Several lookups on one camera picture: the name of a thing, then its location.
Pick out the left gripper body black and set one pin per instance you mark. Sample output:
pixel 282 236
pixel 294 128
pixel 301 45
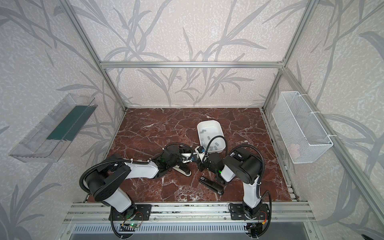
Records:
pixel 177 157

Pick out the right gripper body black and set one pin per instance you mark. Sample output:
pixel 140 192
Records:
pixel 207 156

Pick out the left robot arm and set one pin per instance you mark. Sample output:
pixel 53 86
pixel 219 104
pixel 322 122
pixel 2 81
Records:
pixel 103 180

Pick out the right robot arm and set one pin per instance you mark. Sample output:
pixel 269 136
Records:
pixel 244 162

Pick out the white plastic tray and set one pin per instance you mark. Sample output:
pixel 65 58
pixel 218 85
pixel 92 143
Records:
pixel 212 124

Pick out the staple strips in tray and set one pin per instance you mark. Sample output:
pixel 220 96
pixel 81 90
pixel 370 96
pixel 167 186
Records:
pixel 206 136

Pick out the green circuit board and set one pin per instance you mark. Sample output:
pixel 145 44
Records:
pixel 129 227

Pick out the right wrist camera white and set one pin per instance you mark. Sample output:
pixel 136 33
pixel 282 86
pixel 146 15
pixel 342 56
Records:
pixel 201 153

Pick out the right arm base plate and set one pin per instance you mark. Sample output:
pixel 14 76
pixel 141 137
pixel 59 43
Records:
pixel 243 212

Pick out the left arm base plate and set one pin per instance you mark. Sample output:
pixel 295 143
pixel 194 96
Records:
pixel 140 212

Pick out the white wire mesh basket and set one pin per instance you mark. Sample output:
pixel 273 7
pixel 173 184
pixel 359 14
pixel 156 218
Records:
pixel 303 135

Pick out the aluminium front rail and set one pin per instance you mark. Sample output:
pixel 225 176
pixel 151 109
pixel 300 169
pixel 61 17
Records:
pixel 183 212

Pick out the clear plastic wall bin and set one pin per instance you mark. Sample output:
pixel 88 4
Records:
pixel 47 142

